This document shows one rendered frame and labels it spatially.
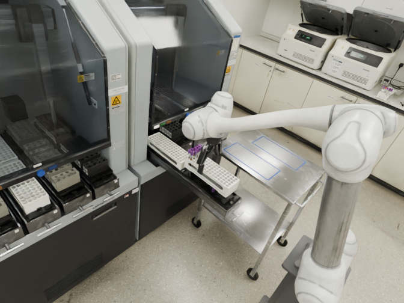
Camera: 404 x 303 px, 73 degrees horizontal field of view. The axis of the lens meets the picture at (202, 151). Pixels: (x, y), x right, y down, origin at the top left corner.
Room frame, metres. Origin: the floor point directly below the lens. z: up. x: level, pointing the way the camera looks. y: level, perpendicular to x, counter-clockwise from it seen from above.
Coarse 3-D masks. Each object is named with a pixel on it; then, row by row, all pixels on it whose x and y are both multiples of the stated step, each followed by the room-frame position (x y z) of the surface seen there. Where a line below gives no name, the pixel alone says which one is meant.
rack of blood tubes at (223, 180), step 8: (192, 160) 1.11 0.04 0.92; (208, 160) 1.14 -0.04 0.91; (192, 168) 1.08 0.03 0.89; (208, 168) 1.06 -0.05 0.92; (216, 168) 1.08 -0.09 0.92; (208, 176) 1.07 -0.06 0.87; (216, 176) 1.02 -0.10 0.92; (224, 176) 1.03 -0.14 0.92; (232, 176) 1.05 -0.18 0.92; (216, 184) 1.02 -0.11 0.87; (224, 184) 0.99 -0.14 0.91; (232, 184) 0.98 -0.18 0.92; (224, 192) 0.95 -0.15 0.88; (232, 192) 0.99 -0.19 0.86
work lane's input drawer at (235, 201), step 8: (152, 152) 1.24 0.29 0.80; (160, 160) 1.19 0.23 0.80; (168, 168) 1.15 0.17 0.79; (176, 168) 1.13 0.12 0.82; (184, 168) 1.14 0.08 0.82; (176, 176) 1.11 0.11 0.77; (184, 176) 1.10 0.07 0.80; (192, 176) 1.11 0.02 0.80; (184, 184) 1.08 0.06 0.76; (192, 184) 1.05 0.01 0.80; (200, 184) 1.06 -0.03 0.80; (200, 192) 1.01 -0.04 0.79; (208, 192) 1.00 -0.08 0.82; (216, 192) 1.03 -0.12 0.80; (208, 200) 0.98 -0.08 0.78; (216, 200) 0.96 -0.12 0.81; (224, 200) 0.98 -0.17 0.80; (232, 200) 0.98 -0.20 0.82; (240, 200) 1.01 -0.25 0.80; (216, 208) 0.94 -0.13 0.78; (224, 208) 0.93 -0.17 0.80; (232, 208) 0.95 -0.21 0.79; (224, 216) 0.91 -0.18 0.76
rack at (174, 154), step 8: (152, 136) 1.32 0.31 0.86; (160, 136) 1.34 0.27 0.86; (152, 144) 1.31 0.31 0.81; (160, 144) 1.25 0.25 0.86; (168, 144) 1.27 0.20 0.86; (176, 144) 1.29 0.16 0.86; (160, 152) 1.23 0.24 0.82; (168, 152) 1.21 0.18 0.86; (176, 152) 1.21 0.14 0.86; (184, 152) 1.23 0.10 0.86; (168, 160) 1.18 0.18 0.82; (176, 160) 1.15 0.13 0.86; (184, 160) 1.16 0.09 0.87
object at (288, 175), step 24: (240, 144) 1.49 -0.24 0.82; (264, 144) 1.55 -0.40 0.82; (240, 168) 1.26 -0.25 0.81; (264, 168) 1.29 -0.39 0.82; (288, 168) 1.34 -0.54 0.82; (312, 168) 1.40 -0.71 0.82; (240, 192) 1.61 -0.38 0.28; (288, 192) 1.12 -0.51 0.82; (312, 192) 1.39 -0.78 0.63; (216, 216) 1.32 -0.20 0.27; (240, 216) 1.36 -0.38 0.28; (264, 216) 1.41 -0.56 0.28; (264, 240) 1.19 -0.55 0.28
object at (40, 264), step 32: (96, 0) 1.25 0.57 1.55; (96, 32) 1.09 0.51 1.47; (0, 192) 0.75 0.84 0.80; (128, 192) 1.03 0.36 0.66; (64, 224) 0.74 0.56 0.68; (96, 224) 0.86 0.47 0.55; (128, 224) 1.03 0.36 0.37; (32, 256) 0.61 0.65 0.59; (64, 256) 0.71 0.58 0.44; (96, 256) 0.85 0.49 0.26; (0, 288) 0.48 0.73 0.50; (32, 288) 0.57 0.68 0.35; (64, 288) 0.68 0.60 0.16
